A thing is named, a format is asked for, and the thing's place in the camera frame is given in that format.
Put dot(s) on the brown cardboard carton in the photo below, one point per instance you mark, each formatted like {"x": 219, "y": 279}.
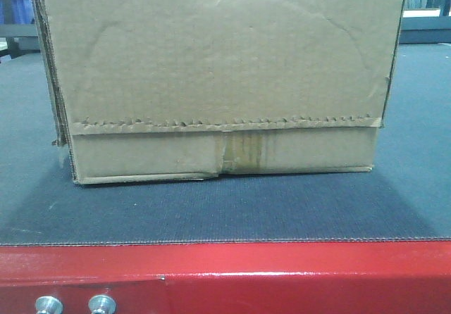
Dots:
{"x": 148, "y": 90}

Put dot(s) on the grey conveyor belt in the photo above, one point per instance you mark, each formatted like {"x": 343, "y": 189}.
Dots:
{"x": 405, "y": 197}

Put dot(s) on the blue bins on far shelf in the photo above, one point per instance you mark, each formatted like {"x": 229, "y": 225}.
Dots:
{"x": 22, "y": 12}

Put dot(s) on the silver screw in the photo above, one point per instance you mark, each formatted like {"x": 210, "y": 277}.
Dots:
{"x": 102, "y": 304}
{"x": 48, "y": 305}

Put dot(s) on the red conveyor frame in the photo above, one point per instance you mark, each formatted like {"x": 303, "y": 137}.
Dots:
{"x": 314, "y": 277}

